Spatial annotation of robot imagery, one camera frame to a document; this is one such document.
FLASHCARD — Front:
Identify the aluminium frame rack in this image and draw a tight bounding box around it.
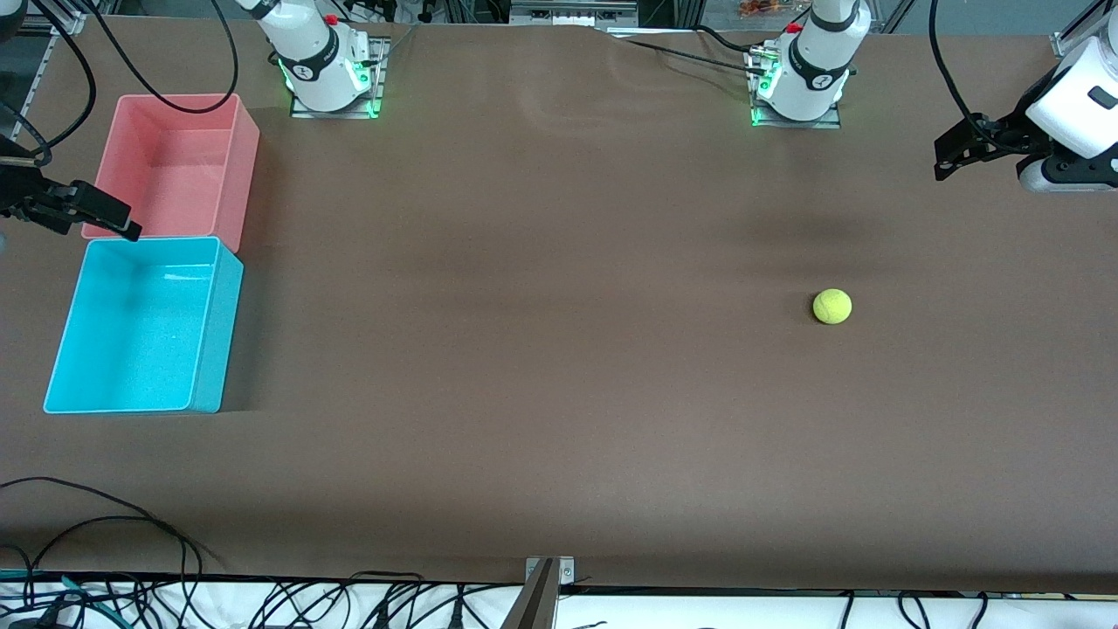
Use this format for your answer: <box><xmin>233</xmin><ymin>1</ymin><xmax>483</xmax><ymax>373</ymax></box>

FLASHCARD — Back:
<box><xmin>509</xmin><ymin>0</ymin><xmax>640</xmax><ymax>28</ymax></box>

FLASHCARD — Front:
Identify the brown table cover sheet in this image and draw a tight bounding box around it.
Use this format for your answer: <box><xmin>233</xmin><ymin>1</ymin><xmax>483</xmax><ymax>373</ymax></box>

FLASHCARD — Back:
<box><xmin>0</xmin><ymin>17</ymin><xmax>1118</xmax><ymax>595</ymax></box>

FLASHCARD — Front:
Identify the black hanging cable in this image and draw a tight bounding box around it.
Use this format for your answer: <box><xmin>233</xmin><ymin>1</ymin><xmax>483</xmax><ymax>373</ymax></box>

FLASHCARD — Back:
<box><xmin>0</xmin><ymin>13</ymin><xmax>98</xmax><ymax>169</ymax></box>

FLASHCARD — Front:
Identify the yellow-green tennis ball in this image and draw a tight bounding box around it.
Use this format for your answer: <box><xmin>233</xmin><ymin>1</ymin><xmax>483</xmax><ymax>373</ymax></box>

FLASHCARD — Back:
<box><xmin>812</xmin><ymin>288</ymin><xmax>853</xmax><ymax>326</ymax></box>

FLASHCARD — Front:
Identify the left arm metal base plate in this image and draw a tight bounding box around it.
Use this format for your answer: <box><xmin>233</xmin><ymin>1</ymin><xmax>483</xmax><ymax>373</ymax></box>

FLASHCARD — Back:
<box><xmin>747</xmin><ymin>44</ymin><xmax>843</xmax><ymax>130</ymax></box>

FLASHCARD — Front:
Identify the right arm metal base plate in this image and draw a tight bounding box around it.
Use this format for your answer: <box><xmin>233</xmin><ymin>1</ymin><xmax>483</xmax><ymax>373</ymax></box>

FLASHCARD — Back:
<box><xmin>290</xmin><ymin>37</ymin><xmax>390</xmax><ymax>120</ymax></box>

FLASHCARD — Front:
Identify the blue plastic bin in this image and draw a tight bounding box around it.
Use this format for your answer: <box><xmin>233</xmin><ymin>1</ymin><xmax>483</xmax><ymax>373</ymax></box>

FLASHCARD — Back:
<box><xmin>44</xmin><ymin>236</ymin><xmax>245</xmax><ymax>415</ymax></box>

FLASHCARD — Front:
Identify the aluminium profile bar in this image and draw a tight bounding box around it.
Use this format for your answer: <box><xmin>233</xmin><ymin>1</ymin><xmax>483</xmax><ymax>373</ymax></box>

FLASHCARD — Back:
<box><xmin>17</xmin><ymin>0</ymin><xmax>85</xmax><ymax>37</ymax></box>
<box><xmin>1052</xmin><ymin>0</ymin><xmax>1118</xmax><ymax>59</ymax></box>

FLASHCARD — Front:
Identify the small metal table bracket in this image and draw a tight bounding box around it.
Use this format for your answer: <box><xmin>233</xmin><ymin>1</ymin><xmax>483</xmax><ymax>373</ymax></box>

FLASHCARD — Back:
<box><xmin>525</xmin><ymin>556</ymin><xmax>576</xmax><ymax>585</ymax></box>

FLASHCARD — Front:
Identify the black cable to arm base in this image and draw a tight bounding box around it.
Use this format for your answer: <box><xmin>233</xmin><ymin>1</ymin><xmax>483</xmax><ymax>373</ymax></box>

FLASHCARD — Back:
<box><xmin>622</xmin><ymin>37</ymin><xmax>771</xmax><ymax>74</ymax></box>

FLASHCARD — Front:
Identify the pink plastic bin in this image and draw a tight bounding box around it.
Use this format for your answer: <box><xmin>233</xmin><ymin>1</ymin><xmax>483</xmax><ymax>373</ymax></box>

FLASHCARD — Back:
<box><xmin>81</xmin><ymin>93</ymin><xmax>261</xmax><ymax>254</ymax></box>

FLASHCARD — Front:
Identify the black looped cable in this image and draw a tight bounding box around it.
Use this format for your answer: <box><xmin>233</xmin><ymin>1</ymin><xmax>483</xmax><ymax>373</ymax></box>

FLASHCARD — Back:
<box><xmin>16</xmin><ymin>515</ymin><xmax>207</xmax><ymax>629</ymax></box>
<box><xmin>0</xmin><ymin>476</ymin><xmax>224</xmax><ymax>570</ymax></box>

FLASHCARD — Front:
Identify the teal cable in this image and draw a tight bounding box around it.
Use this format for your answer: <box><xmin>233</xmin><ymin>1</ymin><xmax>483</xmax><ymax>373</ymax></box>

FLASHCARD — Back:
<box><xmin>0</xmin><ymin>569</ymin><xmax>120</xmax><ymax>618</ymax></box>

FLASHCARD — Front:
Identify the grey metal pole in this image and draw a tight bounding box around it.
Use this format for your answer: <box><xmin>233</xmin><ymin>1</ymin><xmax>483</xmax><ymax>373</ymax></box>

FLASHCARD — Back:
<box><xmin>500</xmin><ymin>559</ymin><xmax>560</xmax><ymax>629</ymax></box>

